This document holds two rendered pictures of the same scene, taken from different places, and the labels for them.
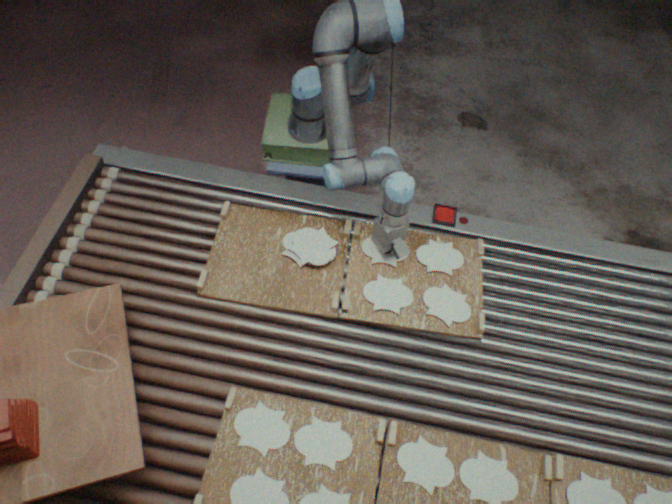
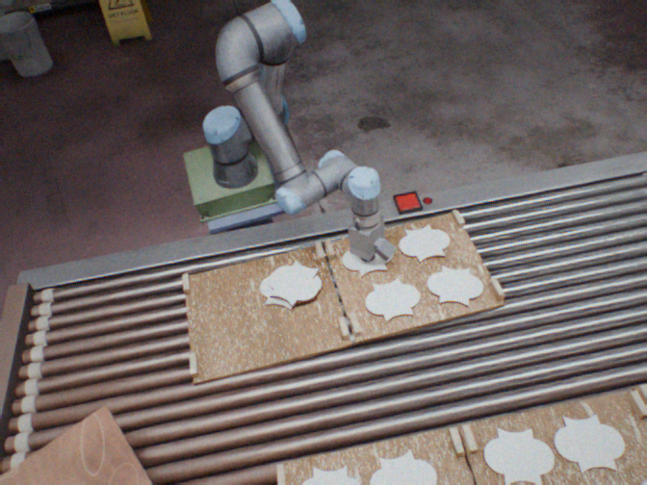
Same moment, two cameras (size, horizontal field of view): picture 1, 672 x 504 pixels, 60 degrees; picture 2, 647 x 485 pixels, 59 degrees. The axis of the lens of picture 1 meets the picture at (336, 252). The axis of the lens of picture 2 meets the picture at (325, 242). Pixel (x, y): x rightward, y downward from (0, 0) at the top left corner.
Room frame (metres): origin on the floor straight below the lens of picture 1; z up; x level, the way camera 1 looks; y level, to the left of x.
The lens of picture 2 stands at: (0.06, 0.14, 2.21)
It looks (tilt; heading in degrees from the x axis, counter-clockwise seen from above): 49 degrees down; 350
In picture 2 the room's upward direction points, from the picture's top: 7 degrees counter-clockwise
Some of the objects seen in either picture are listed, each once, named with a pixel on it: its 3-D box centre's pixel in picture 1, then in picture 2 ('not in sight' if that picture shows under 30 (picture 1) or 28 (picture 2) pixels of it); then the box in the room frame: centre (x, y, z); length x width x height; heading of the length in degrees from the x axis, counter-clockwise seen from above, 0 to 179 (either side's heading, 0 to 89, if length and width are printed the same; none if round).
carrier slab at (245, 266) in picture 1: (278, 257); (263, 309); (1.00, 0.17, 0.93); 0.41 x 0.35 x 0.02; 88
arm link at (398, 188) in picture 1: (398, 193); (363, 191); (1.07, -0.15, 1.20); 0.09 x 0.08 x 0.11; 19
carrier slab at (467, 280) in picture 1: (414, 278); (409, 273); (0.98, -0.25, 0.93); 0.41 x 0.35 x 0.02; 88
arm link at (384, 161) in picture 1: (382, 168); (335, 174); (1.16, -0.10, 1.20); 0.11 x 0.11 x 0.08; 19
